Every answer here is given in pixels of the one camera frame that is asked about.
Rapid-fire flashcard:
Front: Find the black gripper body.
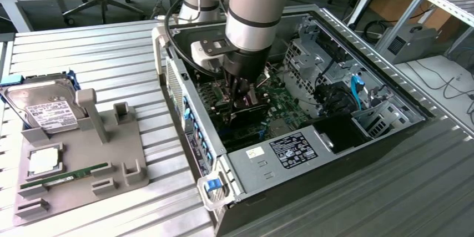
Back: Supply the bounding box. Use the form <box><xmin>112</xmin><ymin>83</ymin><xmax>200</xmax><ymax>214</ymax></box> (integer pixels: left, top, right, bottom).
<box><xmin>223</xmin><ymin>44</ymin><xmax>274</xmax><ymax>87</ymax></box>

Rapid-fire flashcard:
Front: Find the black graphics card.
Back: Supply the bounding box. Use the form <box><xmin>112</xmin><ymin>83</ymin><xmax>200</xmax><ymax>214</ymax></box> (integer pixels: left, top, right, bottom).
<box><xmin>226</xmin><ymin>88</ymin><xmax>270</xmax><ymax>132</ymax></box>

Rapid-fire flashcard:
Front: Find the metal socket cover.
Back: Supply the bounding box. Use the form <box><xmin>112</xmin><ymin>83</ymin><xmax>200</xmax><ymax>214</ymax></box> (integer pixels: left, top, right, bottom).
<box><xmin>256</xmin><ymin>66</ymin><xmax>275</xmax><ymax>89</ymax></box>

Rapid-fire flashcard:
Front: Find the perforated metal drive cage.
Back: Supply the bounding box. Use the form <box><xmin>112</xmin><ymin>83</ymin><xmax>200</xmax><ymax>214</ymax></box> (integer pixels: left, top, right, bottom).
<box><xmin>283</xmin><ymin>22</ymin><xmax>358</xmax><ymax>104</ymax></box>

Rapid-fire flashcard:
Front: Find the green motherboard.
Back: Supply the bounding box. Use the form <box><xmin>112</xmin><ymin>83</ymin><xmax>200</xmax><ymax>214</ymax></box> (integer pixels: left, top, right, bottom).
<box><xmin>194</xmin><ymin>67</ymin><xmax>323</xmax><ymax>152</ymax></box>

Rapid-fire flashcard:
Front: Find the grey open PC case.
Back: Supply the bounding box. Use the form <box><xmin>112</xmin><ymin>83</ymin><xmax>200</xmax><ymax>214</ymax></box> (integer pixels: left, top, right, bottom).
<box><xmin>151</xmin><ymin>3</ymin><xmax>438</xmax><ymax>237</ymax></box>

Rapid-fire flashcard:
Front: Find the silver chipset heatsink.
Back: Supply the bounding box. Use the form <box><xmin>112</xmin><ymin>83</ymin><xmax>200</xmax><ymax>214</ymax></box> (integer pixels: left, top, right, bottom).
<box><xmin>268</xmin><ymin>119</ymin><xmax>296</xmax><ymax>137</ymax></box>

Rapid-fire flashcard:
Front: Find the grey power supply unit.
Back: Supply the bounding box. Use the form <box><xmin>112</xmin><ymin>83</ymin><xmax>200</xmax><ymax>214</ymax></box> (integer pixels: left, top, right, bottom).
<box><xmin>226</xmin><ymin>125</ymin><xmax>338</xmax><ymax>196</ymax></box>

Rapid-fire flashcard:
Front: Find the metal disk bay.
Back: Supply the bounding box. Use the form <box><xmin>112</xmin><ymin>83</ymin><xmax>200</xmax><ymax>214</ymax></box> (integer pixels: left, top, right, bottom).
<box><xmin>350</xmin><ymin>102</ymin><xmax>413</xmax><ymax>141</ymax></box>

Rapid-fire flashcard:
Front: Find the grey computer tower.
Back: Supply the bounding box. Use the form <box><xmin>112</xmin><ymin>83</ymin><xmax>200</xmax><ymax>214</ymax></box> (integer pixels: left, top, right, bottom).
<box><xmin>387</xmin><ymin>22</ymin><xmax>447</xmax><ymax>65</ymax></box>

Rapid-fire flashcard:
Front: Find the hard disk drive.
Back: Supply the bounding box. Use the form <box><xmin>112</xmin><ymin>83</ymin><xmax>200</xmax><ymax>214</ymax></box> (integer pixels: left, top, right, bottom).
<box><xmin>0</xmin><ymin>69</ymin><xmax>89</xmax><ymax>135</ymax></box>

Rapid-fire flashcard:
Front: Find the green RAM stick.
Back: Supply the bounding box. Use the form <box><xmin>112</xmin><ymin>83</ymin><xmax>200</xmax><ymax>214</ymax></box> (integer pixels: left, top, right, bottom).
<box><xmin>20</xmin><ymin>164</ymin><xmax>111</xmax><ymax>190</ymax></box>

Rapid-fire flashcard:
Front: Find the silver CPU chip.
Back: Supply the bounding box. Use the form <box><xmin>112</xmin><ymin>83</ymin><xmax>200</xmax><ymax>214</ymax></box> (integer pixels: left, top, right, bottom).
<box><xmin>28</xmin><ymin>149</ymin><xmax>63</xmax><ymax>177</ymax></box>

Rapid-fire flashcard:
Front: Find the grey parts rack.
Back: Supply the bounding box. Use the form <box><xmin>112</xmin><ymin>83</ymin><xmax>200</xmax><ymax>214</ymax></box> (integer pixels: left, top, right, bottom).
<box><xmin>13</xmin><ymin>88</ymin><xmax>151</xmax><ymax>226</ymax></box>

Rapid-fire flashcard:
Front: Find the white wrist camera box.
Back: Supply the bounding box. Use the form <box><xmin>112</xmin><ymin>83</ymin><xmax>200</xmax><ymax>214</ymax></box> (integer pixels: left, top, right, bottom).
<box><xmin>190</xmin><ymin>39</ymin><xmax>240</xmax><ymax>72</ymax></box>

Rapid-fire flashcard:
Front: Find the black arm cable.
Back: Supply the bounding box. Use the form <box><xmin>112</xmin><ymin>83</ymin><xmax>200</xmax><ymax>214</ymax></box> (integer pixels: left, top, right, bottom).
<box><xmin>164</xmin><ymin>0</ymin><xmax>223</xmax><ymax>78</ymax></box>

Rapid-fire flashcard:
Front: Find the black wire bundle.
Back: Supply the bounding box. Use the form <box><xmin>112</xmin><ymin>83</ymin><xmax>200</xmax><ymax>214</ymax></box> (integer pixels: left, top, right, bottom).
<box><xmin>314</xmin><ymin>84</ymin><xmax>356</xmax><ymax>115</ymax></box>

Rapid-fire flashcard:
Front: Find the blue SATA wire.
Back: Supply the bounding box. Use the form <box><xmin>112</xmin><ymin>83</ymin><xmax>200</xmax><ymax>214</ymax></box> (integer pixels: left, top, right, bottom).
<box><xmin>350</xmin><ymin>73</ymin><xmax>366</xmax><ymax>110</ymax></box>

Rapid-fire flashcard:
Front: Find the coiled black cable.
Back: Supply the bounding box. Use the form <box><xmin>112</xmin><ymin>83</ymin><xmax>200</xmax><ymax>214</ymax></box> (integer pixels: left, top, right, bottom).
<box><xmin>362</xmin><ymin>20</ymin><xmax>389</xmax><ymax>39</ymax></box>

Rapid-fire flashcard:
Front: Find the thin black cable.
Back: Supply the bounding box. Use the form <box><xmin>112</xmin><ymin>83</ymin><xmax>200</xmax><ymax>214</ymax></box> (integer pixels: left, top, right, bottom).
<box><xmin>405</xmin><ymin>59</ymin><xmax>474</xmax><ymax>102</ymax></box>

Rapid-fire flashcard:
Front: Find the aluminium frame rack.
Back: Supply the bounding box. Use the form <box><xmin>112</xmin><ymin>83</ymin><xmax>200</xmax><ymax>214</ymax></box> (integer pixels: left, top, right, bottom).
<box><xmin>374</xmin><ymin>0</ymin><xmax>474</xmax><ymax>64</ymax></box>

